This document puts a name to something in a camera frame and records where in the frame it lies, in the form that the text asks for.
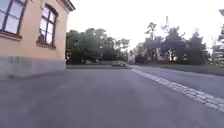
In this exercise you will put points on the car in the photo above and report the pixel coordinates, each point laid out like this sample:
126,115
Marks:
118,63

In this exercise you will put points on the yellow building with windows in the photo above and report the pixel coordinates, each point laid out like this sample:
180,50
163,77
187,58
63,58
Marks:
30,36

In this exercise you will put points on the grey asphalt road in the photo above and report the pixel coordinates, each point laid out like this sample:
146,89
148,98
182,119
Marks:
196,80

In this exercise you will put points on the row of trees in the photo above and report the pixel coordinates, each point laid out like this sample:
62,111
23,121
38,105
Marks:
173,46

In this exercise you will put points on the grey asphalt pavement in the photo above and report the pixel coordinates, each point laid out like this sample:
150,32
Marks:
100,100

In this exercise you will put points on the pale cobblestone kerb strip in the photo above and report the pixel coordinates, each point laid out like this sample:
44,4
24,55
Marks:
186,90

